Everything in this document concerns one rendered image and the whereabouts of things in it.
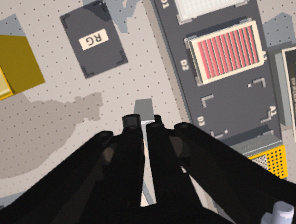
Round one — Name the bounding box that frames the grey perforated base plate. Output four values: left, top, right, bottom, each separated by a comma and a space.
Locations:
0, 0, 296, 207

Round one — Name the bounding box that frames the white flat shelf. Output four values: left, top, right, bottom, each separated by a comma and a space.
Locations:
0, 189, 150, 210

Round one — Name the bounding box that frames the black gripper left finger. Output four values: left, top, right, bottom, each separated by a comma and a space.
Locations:
0, 99, 147, 224

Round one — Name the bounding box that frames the yellow tip rack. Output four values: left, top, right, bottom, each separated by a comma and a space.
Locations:
230, 133, 288, 178

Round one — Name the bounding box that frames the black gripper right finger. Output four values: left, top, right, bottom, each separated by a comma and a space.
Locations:
143, 98, 296, 224

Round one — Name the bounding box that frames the trough reservoir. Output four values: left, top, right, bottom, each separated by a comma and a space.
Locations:
187, 21, 264, 84

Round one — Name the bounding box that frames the dark grey square pad labelled rg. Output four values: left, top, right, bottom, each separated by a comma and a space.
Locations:
60, 0, 128, 79

